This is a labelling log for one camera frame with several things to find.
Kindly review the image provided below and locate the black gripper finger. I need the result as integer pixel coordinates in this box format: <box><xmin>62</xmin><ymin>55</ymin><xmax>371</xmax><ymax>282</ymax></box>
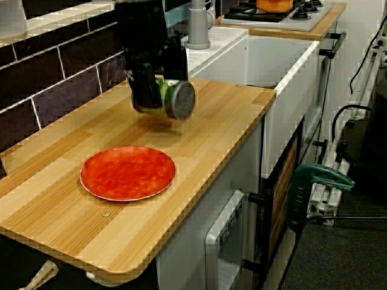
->
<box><xmin>129</xmin><ymin>62</ymin><xmax>166</xmax><ymax>115</ymax></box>

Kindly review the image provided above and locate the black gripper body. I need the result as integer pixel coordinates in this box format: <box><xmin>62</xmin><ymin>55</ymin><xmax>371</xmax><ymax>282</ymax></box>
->
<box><xmin>123</xmin><ymin>37</ymin><xmax>190</xmax><ymax>84</ymax></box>

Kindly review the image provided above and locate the green label tin can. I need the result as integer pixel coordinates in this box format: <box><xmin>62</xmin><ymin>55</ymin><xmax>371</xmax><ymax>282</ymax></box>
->
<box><xmin>154</xmin><ymin>77</ymin><xmax>197</xmax><ymax>121</ymax></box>

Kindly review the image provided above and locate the grey toy faucet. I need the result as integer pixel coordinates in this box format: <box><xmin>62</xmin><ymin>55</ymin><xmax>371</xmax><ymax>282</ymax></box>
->
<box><xmin>184</xmin><ymin>0</ymin><xmax>214</xmax><ymax>51</ymax></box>

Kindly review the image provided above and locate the dark tile backsplash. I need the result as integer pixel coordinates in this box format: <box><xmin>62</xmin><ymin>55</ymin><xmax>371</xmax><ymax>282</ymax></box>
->
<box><xmin>0</xmin><ymin>14</ymin><xmax>134</xmax><ymax>152</ymax></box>

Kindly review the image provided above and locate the red round plate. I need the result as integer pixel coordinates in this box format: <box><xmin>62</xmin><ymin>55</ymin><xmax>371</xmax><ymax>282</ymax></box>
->
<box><xmin>79</xmin><ymin>146</ymin><xmax>177</xmax><ymax>202</ymax></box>

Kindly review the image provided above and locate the black burner grate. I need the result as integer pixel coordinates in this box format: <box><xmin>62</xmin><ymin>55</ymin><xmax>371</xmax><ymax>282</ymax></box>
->
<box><xmin>223</xmin><ymin>0</ymin><xmax>306</xmax><ymax>22</ymax></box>

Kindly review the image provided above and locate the light wooden shelf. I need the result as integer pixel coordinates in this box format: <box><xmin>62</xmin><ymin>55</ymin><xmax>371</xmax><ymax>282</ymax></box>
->
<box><xmin>0</xmin><ymin>0</ymin><xmax>119</xmax><ymax>48</ymax></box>

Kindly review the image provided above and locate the orange pot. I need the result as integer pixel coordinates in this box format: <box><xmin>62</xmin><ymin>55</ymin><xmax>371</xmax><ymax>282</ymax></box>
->
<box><xmin>255</xmin><ymin>0</ymin><xmax>294</xmax><ymax>13</ymax></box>

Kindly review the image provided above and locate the white toy sink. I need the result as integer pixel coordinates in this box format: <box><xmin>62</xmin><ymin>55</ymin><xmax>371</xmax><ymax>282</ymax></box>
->
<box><xmin>181</xmin><ymin>26</ymin><xmax>320</xmax><ymax>179</ymax></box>

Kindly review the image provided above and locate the grey toy stove top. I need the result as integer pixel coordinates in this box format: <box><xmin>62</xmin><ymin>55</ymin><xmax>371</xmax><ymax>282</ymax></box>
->
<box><xmin>219</xmin><ymin>0</ymin><xmax>333</xmax><ymax>33</ymax></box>

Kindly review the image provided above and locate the white container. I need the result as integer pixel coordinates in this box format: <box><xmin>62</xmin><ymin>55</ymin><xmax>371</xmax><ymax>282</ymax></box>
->
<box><xmin>0</xmin><ymin>0</ymin><xmax>28</xmax><ymax>43</ymax></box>

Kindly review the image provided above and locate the white toy oven cabinet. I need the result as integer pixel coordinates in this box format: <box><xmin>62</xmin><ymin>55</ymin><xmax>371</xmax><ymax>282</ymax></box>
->
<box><xmin>302</xmin><ymin>21</ymin><xmax>341</xmax><ymax>166</ymax></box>

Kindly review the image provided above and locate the black framed wooden slat door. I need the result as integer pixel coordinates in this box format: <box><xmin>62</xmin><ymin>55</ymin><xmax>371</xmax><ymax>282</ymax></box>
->
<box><xmin>259</xmin><ymin>116</ymin><xmax>305</xmax><ymax>290</ymax></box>

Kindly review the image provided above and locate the white dishwasher door panel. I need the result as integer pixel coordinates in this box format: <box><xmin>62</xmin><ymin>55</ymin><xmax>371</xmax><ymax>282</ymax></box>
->
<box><xmin>204</xmin><ymin>189</ymin><xmax>244</xmax><ymax>290</ymax></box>

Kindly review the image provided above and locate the white kitchen cabinet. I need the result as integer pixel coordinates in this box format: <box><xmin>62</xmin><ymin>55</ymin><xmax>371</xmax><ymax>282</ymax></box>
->
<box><xmin>155</xmin><ymin>120</ymin><xmax>262</xmax><ymax>290</ymax></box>

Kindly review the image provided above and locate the green clamp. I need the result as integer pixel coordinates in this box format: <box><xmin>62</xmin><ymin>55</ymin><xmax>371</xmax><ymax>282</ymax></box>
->
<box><xmin>285</xmin><ymin>163</ymin><xmax>355</xmax><ymax>230</ymax></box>

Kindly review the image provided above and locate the black cabinet bar handle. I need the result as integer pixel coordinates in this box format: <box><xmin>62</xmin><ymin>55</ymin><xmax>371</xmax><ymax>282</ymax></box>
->
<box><xmin>241</xmin><ymin>259</ymin><xmax>267</xmax><ymax>276</ymax></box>
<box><xmin>247</xmin><ymin>193</ymin><xmax>273</xmax><ymax>210</ymax></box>

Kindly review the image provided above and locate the black oven bar handle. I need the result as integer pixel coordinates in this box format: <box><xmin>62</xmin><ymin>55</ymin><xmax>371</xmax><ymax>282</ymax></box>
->
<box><xmin>319</xmin><ymin>31</ymin><xmax>347</xmax><ymax>60</ymax></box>

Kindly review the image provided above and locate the looped black cable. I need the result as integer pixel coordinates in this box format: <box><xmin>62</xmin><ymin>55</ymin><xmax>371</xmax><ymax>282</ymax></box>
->
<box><xmin>331</xmin><ymin>104</ymin><xmax>371</xmax><ymax>143</ymax></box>

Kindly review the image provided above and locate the thin black hanging cable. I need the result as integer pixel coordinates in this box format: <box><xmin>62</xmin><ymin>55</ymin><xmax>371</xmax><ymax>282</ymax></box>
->
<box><xmin>350</xmin><ymin>18</ymin><xmax>387</xmax><ymax>94</ymax></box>

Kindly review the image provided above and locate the white bracket under counter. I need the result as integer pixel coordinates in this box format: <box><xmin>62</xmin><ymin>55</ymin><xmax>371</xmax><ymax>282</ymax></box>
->
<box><xmin>85</xmin><ymin>270</ymin><xmax>122</xmax><ymax>287</ymax></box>

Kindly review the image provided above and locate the white aluminium frame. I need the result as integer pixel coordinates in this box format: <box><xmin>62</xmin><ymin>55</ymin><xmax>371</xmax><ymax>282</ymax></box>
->
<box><xmin>307</xmin><ymin>39</ymin><xmax>387</xmax><ymax>227</ymax></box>

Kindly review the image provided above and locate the white wooden handle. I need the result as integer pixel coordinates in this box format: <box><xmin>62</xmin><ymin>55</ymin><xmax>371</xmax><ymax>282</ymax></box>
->
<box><xmin>18</xmin><ymin>260</ymin><xmax>59</xmax><ymax>290</ymax></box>

